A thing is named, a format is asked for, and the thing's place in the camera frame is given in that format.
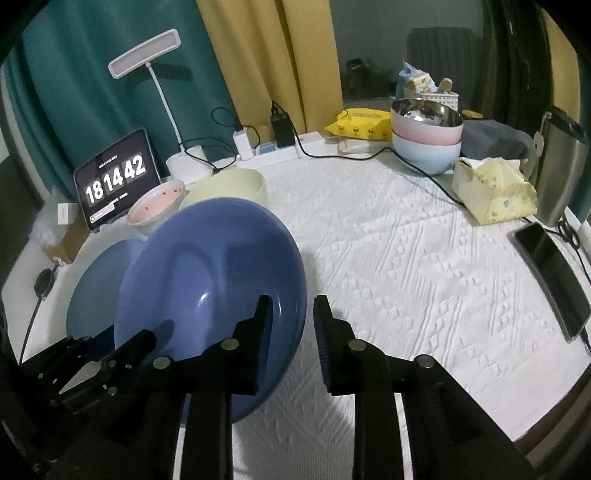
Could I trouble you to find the light blue plate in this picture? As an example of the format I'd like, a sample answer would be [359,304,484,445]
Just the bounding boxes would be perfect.
[66,238,145,350]

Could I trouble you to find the large dark blue bowl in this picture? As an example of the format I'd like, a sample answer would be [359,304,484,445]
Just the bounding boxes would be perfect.
[114,198,307,422]

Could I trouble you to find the pink strawberry bowl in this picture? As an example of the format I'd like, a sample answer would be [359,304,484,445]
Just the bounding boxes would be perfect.
[126,180,186,237]

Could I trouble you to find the cream bowl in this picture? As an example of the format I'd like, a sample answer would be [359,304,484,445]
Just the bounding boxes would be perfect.
[179,168,269,210]

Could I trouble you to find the white textured tablecloth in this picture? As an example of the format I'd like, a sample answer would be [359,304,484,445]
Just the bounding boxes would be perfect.
[2,154,590,479]

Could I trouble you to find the cardboard box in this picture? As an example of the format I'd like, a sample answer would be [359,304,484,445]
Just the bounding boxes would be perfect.
[41,214,89,264]

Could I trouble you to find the clear plastic bag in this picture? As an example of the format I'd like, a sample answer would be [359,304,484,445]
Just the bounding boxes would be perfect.
[29,187,68,248]

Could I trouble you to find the small white box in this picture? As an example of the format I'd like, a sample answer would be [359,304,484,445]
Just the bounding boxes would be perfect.
[57,202,80,226]

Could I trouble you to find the black smartphone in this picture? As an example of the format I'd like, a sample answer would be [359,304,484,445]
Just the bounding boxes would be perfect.
[511,223,590,342]

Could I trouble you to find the white desk lamp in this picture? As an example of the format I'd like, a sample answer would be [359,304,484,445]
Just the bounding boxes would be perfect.
[107,28,216,183]

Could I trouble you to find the tablet showing clock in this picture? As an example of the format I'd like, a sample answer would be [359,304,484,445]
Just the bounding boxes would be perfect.
[73,129,160,232]

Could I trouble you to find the black scissors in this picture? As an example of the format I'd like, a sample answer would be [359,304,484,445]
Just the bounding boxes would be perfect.
[557,215,581,251]

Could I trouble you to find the yellow tissue pack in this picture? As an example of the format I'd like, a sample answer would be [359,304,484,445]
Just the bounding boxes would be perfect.
[452,157,538,225]

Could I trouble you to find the white phone charger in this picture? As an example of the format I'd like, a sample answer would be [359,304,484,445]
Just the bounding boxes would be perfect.
[232,129,254,161]

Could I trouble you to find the white power strip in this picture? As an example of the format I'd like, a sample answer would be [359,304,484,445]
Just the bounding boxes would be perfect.
[235,132,339,170]

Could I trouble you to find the black power adapter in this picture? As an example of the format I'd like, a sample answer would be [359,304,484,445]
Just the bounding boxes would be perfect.
[270,109,296,148]

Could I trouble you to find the pale blue bowl in stack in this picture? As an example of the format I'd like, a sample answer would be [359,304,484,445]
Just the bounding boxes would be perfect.
[393,135,462,175]

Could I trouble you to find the teal curtain left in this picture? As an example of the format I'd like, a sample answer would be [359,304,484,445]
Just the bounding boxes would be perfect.
[2,1,233,198]

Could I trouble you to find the grey folded cloth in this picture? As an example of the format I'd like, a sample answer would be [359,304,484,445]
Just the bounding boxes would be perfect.
[461,119,535,160]

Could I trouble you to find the pink bowl in stack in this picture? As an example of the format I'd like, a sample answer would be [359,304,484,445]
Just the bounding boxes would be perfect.
[391,110,464,146]

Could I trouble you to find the steel thermos bottle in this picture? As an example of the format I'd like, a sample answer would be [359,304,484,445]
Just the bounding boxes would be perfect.
[534,106,589,226]

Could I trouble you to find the yellow wipes pack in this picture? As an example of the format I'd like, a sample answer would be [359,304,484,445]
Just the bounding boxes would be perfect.
[325,108,392,142]

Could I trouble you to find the steel bowl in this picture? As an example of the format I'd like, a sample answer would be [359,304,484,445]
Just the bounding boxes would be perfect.
[391,98,464,128]

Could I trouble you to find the white storage basket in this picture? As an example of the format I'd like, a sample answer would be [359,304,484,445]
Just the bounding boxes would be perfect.
[400,59,461,112]

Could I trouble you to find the yellow curtain left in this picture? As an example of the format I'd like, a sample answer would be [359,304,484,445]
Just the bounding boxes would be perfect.
[197,0,342,141]

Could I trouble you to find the yellow curtain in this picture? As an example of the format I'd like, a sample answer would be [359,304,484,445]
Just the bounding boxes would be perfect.
[197,0,342,141]
[541,9,581,123]

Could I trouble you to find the yellow curtain right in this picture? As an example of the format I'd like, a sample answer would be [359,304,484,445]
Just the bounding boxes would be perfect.
[541,9,581,123]

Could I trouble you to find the black round puck with cable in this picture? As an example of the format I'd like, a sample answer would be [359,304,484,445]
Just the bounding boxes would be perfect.
[18,266,57,364]

